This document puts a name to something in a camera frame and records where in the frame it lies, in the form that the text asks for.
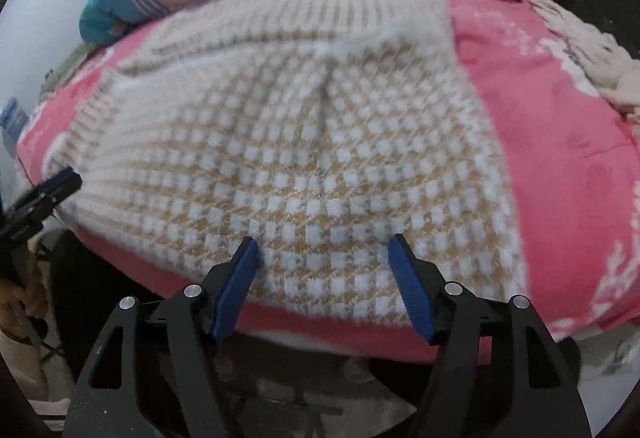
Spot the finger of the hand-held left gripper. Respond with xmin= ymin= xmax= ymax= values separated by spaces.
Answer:
xmin=14 ymin=167 xmax=83 ymax=214
xmin=0 ymin=195 xmax=58 ymax=239

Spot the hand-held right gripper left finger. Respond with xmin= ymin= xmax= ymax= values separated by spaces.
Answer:
xmin=62 ymin=237 xmax=263 ymax=438

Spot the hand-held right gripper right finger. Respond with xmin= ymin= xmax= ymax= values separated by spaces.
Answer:
xmin=387 ymin=233 xmax=586 ymax=438

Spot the beige checked knit cardigan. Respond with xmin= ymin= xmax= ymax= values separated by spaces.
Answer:
xmin=42 ymin=0 xmax=531 ymax=334

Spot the person's left hand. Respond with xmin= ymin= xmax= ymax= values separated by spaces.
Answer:
xmin=0 ymin=268 xmax=49 ymax=321

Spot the blue printed cloth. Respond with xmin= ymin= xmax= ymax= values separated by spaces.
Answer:
xmin=0 ymin=98 xmax=31 ymax=140

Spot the grey patterned cloth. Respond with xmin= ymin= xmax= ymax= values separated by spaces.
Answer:
xmin=40 ymin=40 xmax=101 ymax=99

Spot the pink floral bed blanket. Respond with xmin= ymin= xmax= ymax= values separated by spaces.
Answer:
xmin=15 ymin=0 xmax=640 ymax=364

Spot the cream fluffy cloth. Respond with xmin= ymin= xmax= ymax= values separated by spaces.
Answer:
xmin=522 ymin=0 xmax=640 ymax=111

